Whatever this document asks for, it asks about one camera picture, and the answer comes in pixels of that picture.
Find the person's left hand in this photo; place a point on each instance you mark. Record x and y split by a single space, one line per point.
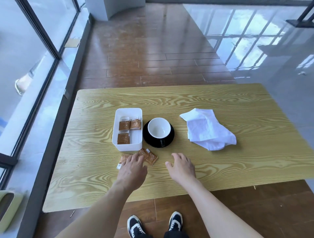
131 172

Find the person's right hand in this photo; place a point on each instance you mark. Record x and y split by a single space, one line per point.
183 170

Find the person's left thumb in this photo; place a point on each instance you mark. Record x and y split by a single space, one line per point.
145 168

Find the person's right thumb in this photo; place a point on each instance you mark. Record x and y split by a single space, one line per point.
168 165

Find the person's left forearm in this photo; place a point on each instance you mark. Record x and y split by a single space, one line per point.
103 213

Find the person's right forearm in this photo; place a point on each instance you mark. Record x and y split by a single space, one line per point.
215 213

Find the brown sugar sachet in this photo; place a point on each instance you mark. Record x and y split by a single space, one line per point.
143 153
135 124
122 159
123 138
151 158
124 125

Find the black saucer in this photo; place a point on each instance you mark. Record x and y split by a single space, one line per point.
169 141

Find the black cup white inside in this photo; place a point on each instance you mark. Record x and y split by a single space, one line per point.
159 128

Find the white cloth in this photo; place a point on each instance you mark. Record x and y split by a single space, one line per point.
206 130

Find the person's right black white shoe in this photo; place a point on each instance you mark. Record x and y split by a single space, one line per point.
175 221

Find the person's black white shoe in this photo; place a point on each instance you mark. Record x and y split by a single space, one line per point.
135 226
175 221

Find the white plastic box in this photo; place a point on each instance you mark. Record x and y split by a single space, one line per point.
127 112

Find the person's left black white shoe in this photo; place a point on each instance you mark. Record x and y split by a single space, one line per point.
135 226

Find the person's black trousers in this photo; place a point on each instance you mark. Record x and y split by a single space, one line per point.
175 235

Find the small thin stick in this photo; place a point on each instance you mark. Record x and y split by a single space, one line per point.
72 213

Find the pale green seat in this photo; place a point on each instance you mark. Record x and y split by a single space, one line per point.
9 210

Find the white counter base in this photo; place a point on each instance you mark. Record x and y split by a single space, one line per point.
108 8

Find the dark window frame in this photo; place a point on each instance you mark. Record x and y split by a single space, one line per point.
52 47

